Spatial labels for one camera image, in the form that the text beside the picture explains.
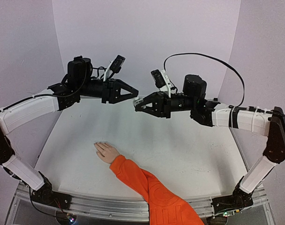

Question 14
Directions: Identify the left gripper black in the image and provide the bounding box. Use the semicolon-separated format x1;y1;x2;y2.
78;78;140;103

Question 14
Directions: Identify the clear nail polish bottle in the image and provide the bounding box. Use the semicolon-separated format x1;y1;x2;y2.
133;97;144;107

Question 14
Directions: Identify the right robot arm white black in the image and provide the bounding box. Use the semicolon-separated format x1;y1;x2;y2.
133;75;285;194

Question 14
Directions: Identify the orange sleeve forearm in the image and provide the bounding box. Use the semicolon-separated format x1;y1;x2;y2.
110;155;204;225

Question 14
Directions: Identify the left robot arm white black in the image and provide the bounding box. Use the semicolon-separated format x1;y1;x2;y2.
0;55;139;205

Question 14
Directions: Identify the mannequin hand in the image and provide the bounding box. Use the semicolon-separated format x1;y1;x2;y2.
94;142;120;164

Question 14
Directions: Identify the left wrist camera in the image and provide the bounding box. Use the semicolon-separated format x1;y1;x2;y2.
103;55;125;82

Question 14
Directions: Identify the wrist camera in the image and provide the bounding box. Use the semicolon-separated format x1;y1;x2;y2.
151;69;176;98
103;55;125;82

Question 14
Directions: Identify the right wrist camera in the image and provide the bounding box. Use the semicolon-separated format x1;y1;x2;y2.
151;69;176;98

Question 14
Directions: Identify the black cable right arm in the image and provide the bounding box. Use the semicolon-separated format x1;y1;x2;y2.
163;53;246;108

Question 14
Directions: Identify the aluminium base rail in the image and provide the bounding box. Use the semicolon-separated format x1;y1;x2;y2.
5;183;275;225

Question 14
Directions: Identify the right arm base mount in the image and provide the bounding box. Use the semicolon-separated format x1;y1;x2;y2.
211;183;254;215

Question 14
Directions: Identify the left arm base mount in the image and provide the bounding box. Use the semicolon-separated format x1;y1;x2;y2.
30;175;71;210

